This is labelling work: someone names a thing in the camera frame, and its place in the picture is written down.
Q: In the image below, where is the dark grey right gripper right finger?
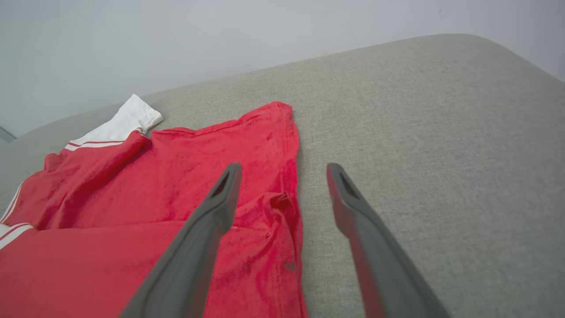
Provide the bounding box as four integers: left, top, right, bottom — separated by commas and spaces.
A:
326, 163, 452, 318

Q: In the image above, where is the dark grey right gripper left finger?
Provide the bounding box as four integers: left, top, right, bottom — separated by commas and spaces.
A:
118, 162, 243, 318

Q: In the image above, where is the red garment with white stripes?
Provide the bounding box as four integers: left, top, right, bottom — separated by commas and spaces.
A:
0, 93, 309, 318

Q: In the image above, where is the grey fabric sofa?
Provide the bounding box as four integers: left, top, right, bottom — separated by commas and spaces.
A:
0, 34, 565, 318

